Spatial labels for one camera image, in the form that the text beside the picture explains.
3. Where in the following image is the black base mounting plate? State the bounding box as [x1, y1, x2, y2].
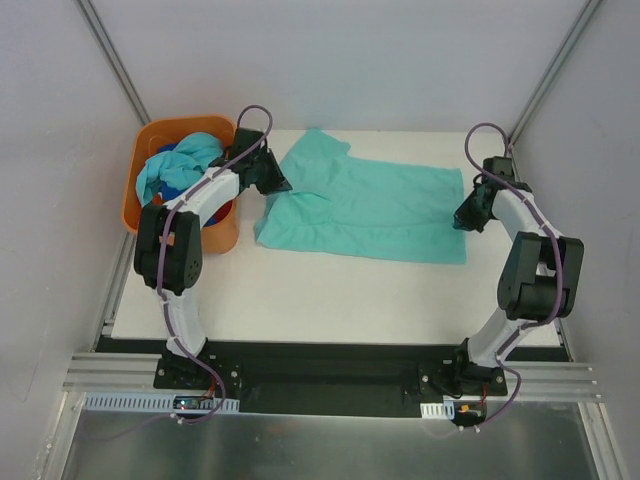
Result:
[153, 341, 507, 418]

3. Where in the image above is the orange plastic bin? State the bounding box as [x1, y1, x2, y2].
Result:
[121, 115, 239, 254]

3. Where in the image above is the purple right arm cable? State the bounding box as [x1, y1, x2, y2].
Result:
[449, 122, 564, 436]

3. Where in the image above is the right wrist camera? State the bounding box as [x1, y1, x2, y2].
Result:
[482, 156, 516, 182]

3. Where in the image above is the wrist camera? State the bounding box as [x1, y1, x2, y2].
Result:
[226, 128, 264, 160]
[482, 156, 516, 182]

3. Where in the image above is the white cable duct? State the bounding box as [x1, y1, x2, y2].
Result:
[420, 401, 455, 421]
[84, 393, 240, 415]

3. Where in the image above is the right aluminium corner post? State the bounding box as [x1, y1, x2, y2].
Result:
[503, 0, 606, 151]

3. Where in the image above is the dark blue t shirt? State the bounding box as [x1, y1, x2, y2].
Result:
[156, 143, 186, 201]

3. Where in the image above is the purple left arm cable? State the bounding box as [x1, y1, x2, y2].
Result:
[154, 104, 274, 426]

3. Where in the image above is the aluminium corner post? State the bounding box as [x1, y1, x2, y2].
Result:
[503, 0, 606, 151]
[74, 0, 151, 125]

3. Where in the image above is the right white cable duct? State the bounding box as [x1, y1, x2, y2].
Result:
[420, 401, 455, 421]

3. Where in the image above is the teal green t shirt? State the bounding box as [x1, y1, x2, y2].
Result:
[254, 129, 466, 265]

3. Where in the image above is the left white cable duct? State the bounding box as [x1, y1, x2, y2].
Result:
[84, 393, 240, 415]

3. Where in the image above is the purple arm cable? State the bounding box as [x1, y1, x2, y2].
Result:
[154, 104, 274, 426]
[449, 122, 564, 436]

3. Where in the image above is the left aluminium corner post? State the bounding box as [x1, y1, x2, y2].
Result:
[74, 0, 151, 125]

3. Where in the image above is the light blue t shirt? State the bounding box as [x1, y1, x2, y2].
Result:
[135, 132, 224, 206]

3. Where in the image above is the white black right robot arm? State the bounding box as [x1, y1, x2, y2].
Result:
[450, 182, 584, 395]

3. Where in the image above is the red t shirt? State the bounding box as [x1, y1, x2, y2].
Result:
[204, 200, 235, 228]

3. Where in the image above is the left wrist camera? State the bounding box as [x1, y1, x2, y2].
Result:
[226, 128, 264, 160]

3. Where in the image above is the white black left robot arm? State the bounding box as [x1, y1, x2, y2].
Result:
[134, 145, 291, 389]

